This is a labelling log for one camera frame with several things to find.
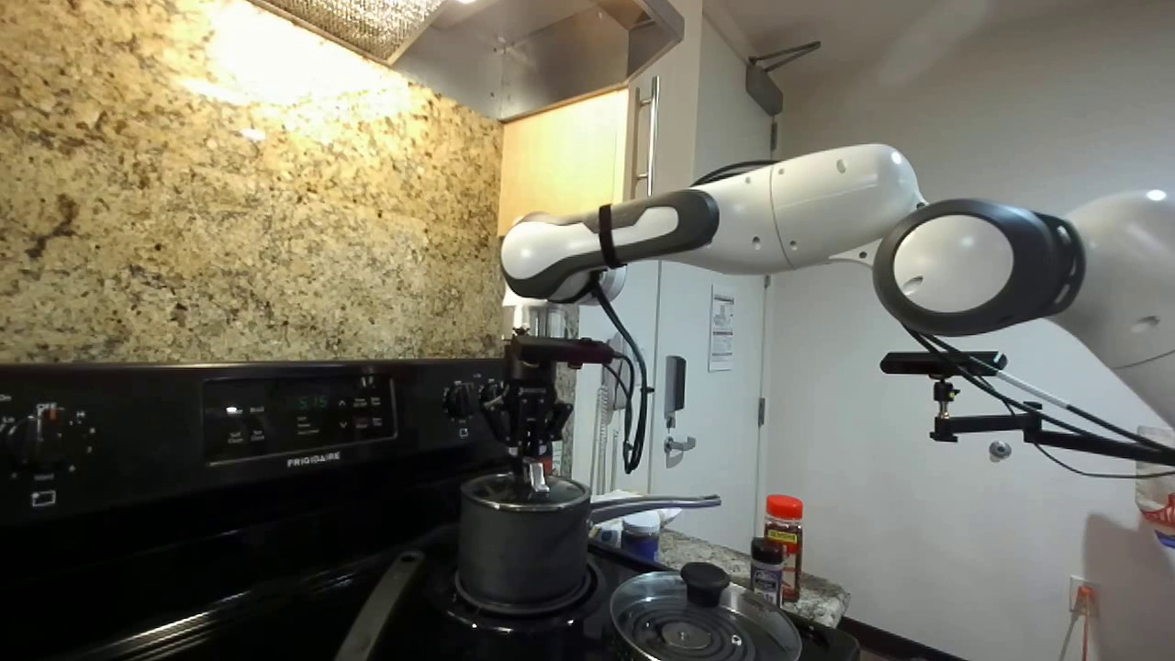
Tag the grey door closer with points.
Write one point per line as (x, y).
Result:
(770, 79)

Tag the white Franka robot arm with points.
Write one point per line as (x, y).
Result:
(796, 208)

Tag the camera on tripod arm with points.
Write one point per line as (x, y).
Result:
(1022, 395)

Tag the clear plastic container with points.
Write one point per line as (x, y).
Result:
(1158, 500)

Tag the wall cabinet with grey door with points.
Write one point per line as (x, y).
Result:
(565, 148)

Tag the steel range hood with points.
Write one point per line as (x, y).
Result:
(517, 60)

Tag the black kitchen stove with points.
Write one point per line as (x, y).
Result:
(147, 551)

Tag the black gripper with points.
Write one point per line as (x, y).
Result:
(531, 397)

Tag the small black lid spice jar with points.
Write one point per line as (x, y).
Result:
(765, 576)

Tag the white paper sign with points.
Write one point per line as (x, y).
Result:
(720, 333)

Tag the pale flat board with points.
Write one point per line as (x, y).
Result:
(1140, 599)

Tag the black door intercom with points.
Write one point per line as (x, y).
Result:
(675, 391)

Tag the black stereo camera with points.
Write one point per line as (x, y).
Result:
(943, 361)

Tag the red lid spice jar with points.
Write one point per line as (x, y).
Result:
(785, 551)

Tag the white door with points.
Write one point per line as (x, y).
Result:
(735, 441)

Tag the white blue-lid container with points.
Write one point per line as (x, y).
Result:
(640, 537)

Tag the glass lid with black knob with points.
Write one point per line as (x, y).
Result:
(683, 630)

